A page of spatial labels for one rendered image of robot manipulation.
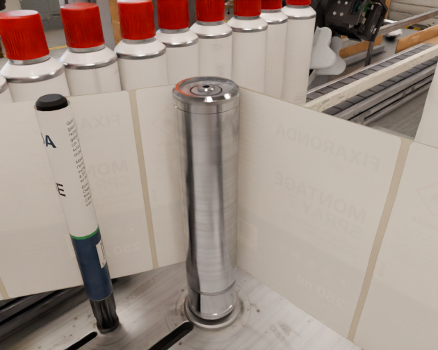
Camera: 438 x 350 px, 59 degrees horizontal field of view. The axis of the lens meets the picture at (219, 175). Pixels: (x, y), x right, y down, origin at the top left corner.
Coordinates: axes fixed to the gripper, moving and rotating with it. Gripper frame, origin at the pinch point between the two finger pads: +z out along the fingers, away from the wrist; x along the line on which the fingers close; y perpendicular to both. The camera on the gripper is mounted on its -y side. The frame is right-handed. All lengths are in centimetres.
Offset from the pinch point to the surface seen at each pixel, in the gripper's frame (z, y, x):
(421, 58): -14.8, 4.8, 31.4
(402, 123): -0.3, 10.4, 21.4
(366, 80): -4.5, 4.8, 11.8
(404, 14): -158, -173, 415
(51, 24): -1, -511, 180
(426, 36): -33, -12, 74
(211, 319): 22.9, 20.9, -31.0
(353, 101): -0.5, 4.1, 11.8
